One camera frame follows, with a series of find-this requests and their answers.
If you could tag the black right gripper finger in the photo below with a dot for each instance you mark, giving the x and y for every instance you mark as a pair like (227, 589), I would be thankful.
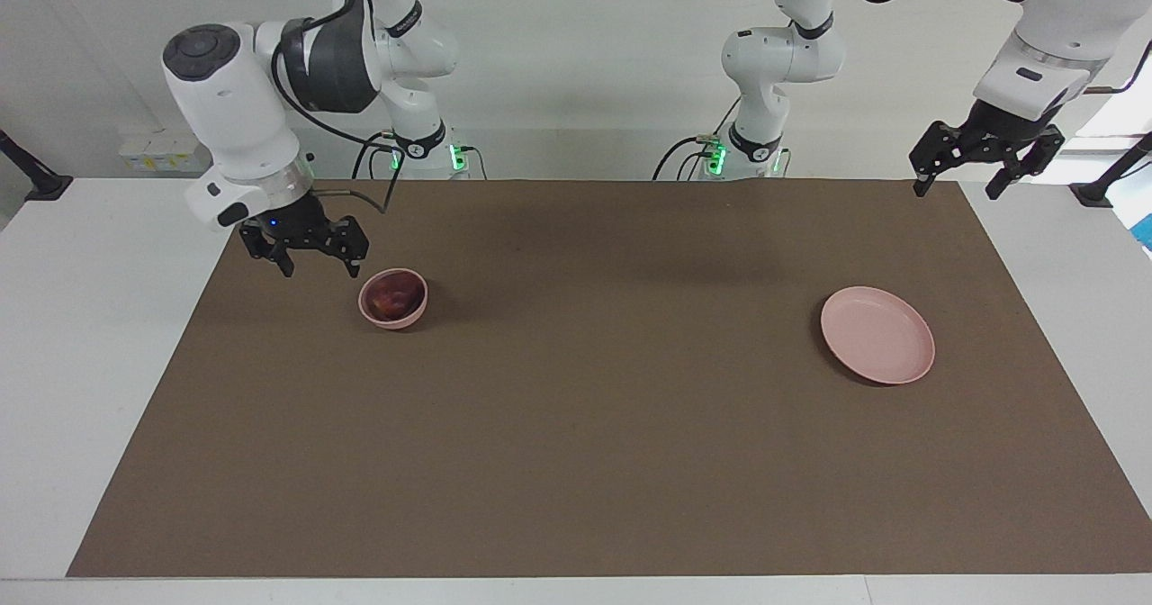
(265, 243)
(354, 240)

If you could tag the pink bowl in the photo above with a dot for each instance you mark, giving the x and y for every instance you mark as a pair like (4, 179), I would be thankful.
(394, 324)

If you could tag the brown table mat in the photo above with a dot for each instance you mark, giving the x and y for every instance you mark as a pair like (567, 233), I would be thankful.
(585, 425)

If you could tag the black clamp stand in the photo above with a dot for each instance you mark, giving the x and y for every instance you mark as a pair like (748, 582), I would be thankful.
(36, 182)
(1102, 189)

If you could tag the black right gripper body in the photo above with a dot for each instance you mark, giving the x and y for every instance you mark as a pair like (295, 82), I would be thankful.
(301, 227)

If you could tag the pink plate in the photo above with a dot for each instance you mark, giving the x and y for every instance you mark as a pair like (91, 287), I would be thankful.
(877, 335)

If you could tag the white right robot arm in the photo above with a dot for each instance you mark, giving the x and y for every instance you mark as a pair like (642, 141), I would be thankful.
(234, 110)

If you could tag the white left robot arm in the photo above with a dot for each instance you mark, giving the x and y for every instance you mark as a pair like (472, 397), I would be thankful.
(783, 56)

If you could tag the blue object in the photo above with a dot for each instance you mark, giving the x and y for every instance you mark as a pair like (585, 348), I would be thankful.
(1145, 231)

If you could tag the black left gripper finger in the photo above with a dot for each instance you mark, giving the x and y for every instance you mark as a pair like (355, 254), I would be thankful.
(1035, 153)
(936, 150)

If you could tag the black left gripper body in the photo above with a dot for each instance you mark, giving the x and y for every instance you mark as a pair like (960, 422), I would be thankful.
(994, 128)

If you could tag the dark red apple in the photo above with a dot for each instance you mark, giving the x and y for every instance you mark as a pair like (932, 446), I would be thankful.
(393, 297)

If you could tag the white wall power strip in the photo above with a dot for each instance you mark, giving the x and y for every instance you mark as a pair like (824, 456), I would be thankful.
(162, 153)

